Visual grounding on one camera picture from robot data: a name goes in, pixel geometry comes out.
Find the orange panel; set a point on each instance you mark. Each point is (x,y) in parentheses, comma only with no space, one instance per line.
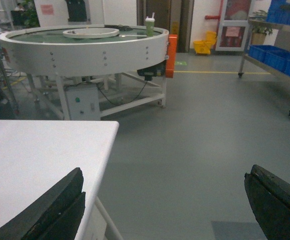
(171,52)

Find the green paper cup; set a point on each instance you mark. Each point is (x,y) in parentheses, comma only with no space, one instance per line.
(150,23)

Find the steel shelf cart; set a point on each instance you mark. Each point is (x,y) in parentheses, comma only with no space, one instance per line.
(246,57)

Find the white round conveyor table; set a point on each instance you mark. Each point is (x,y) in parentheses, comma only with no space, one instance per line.
(128,69)

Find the yellow wet floor sign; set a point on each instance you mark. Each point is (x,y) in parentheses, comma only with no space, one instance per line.
(174,28)

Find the yellow mop bucket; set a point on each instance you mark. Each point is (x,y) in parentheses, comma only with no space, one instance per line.
(203,47)

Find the white control box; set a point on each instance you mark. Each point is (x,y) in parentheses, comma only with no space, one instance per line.
(83,102)

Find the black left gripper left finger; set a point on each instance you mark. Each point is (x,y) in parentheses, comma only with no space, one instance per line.
(55,215)

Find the fire hydrant cabinet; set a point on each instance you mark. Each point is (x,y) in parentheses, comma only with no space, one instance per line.
(233,25)

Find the potted green plant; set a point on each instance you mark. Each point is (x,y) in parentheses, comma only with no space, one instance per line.
(259,32)

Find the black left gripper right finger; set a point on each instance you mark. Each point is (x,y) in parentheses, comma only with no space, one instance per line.
(269,198)

